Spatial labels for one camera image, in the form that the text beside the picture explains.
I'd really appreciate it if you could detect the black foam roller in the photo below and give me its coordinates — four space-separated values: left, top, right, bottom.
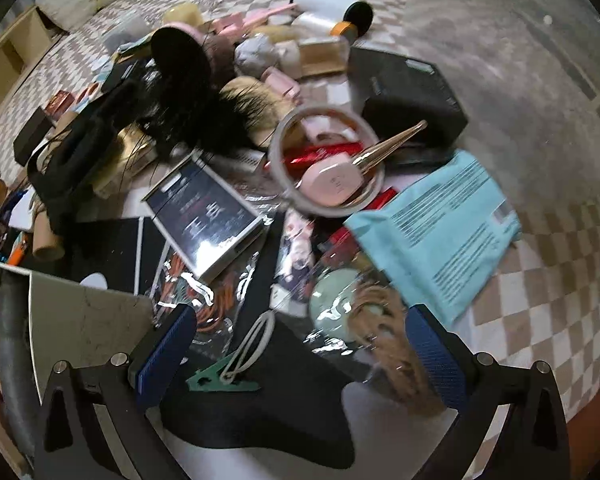
0 271 41 463

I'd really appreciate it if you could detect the white storage box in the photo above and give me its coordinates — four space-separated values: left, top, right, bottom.
0 263 152 403

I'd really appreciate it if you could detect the black white mouse pad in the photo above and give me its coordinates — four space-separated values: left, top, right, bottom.
156 214 445 479

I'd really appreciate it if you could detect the teal plastic mailer bag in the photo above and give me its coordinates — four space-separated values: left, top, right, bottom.
344 150 521 328

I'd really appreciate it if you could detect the framed dark picture card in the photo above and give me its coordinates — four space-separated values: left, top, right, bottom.
142 153 265 283

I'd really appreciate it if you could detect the black flat gift box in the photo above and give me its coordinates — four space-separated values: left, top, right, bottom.
12 107 54 167

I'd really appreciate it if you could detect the black hair wig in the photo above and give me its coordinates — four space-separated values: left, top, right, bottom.
27 25 256 235

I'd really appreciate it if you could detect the round pink-rimmed tray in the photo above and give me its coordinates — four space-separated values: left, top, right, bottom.
268 105 385 218

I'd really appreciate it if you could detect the black square box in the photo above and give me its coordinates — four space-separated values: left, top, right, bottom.
348 47 468 167

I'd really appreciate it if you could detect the wooden shelf unit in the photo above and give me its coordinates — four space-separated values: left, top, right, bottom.
0 6 54 109

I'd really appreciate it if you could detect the white fluffy pillow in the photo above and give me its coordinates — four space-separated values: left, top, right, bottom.
35 0 98 32

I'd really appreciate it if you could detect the white cylinder black cap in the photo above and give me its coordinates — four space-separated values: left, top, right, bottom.
289 0 374 36

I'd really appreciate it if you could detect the coiled jute rope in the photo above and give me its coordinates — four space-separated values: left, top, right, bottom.
346 282 447 418

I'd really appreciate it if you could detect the cardboard tube with rope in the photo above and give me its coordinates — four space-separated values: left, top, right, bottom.
32 202 65 262

